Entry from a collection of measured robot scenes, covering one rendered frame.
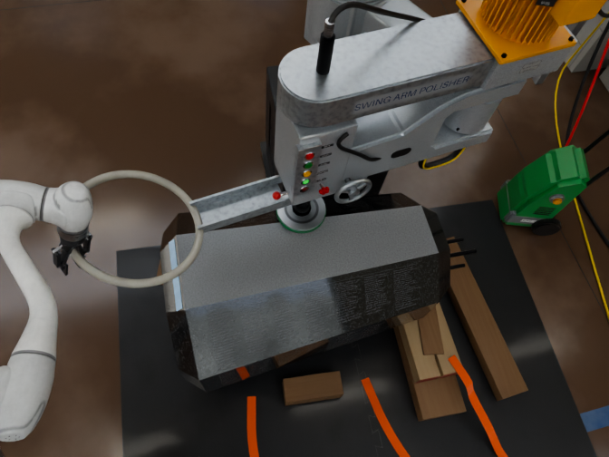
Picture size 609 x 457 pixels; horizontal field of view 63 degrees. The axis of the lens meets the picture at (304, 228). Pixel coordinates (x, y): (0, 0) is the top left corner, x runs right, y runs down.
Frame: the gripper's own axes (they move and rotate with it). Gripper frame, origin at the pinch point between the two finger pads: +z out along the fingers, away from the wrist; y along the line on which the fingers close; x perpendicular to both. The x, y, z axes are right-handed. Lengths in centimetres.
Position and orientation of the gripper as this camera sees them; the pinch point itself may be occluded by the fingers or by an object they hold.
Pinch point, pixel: (71, 264)
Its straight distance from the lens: 191.2
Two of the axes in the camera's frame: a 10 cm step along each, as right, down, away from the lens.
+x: -6.8, -7.0, 2.0
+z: -3.7, 5.6, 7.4
